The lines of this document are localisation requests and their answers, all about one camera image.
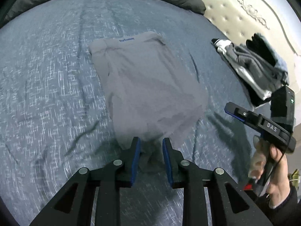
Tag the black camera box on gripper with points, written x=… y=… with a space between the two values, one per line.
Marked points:
x=282 y=108

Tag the folded clothes pile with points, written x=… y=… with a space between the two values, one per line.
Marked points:
x=259 y=66

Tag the black jacket sleeve right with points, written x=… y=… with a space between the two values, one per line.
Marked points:
x=287 y=213

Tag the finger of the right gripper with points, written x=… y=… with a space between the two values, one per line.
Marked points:
x=242 y=114

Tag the floor clutter bags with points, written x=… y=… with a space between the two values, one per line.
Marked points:
x=295 y=178

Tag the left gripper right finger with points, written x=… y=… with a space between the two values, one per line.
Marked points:
x=211 y=197

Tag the grey boxer shorts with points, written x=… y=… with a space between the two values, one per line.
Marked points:
x=149 y=94

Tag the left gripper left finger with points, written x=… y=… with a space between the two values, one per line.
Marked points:
x=93 y=193

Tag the blue bed sheet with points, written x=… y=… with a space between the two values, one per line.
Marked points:
x=53 y=113

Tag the cream tufted headboard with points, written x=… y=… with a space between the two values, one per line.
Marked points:
x=239 y=19

